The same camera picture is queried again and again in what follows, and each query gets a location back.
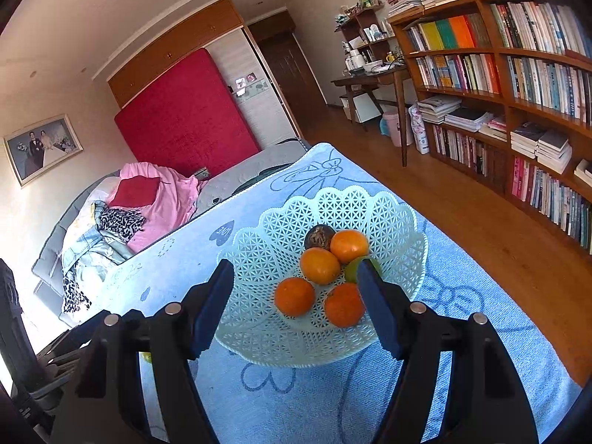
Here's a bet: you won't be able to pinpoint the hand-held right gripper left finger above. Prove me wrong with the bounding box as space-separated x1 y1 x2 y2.
48 259 236 444

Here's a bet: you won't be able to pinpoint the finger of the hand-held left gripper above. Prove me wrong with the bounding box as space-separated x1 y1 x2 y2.
36 328 95 368

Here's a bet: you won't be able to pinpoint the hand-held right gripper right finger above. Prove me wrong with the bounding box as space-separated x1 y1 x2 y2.
356 258 539 444

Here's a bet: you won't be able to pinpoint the orange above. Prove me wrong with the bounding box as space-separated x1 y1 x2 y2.
274 277 316 318
300 247 342 286
324 283 366 328
330 230 370 264

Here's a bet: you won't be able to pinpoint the large green tomato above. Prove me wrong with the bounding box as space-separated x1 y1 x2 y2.
343 256 384 284

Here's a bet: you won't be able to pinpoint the dark brown round fruit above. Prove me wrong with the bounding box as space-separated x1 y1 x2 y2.
304 224 336 251

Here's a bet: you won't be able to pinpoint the light blue lattice basket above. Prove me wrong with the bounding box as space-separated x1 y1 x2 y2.
213 186 428 369

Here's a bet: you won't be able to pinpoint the leopard print cloth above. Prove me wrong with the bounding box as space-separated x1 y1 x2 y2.
61 268 93 315
97 207 146 245

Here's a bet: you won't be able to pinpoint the light blue printed blanket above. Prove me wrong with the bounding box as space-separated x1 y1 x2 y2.
99 142 584 444

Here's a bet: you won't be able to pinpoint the pale blue quilt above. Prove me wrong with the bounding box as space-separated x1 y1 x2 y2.
60 201 135 287

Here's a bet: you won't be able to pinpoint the pink cloth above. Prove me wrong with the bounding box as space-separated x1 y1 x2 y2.
108 162 209 255

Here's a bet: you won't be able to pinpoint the red pillow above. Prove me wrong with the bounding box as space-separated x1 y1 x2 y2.
110 176 161 209

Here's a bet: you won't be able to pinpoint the grey bed mattress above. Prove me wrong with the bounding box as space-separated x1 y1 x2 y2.
192 139 310 218

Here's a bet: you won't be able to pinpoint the white patterned bag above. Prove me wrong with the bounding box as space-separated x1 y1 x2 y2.
408 104 431 155

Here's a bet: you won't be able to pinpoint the pink trash bin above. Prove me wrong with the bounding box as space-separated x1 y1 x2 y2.
383 111 402 147

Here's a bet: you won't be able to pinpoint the red mattress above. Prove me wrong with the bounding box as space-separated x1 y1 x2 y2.
114 47 260 179

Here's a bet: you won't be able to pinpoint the white storage box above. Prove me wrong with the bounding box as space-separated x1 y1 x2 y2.
340 92 384 123

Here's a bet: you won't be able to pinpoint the wooden desk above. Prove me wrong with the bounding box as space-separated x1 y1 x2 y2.
330 65 414 167

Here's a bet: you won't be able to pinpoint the wooden bookcase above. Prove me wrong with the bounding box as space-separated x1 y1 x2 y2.
386 0 592 255

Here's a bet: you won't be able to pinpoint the dark brown door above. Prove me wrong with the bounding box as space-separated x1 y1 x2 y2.
247 11 327 130

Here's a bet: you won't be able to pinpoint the wooden wardrobe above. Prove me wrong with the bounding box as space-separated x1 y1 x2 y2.
107 0 310 176

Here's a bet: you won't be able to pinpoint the wooden desk shelf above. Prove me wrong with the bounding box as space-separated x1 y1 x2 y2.
335 2 398 72

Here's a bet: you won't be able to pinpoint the rows of shelved books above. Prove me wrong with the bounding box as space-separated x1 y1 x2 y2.
404 2 592 246

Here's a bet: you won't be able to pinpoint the framed wall photo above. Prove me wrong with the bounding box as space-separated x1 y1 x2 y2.
4 114 84 188

